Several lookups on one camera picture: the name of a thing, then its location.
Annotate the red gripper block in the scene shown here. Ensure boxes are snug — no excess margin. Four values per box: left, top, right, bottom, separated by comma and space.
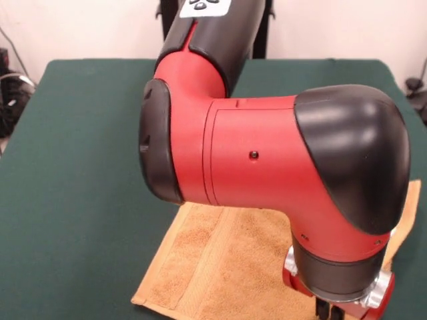
282, 247, 396, 320

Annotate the orange terry towel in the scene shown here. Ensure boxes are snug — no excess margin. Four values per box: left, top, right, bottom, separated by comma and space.
130, 179, 422, 320

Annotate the black office chair base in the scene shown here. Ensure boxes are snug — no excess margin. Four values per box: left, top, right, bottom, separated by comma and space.
405, 77, 427, 126
0, 69, 36, 138

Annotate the dark green table cloth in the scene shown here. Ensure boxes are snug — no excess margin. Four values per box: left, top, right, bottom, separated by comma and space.
0, 59, 427, 320

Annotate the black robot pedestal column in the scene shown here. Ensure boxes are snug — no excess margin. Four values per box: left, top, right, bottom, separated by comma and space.
155, 0, 276, 60

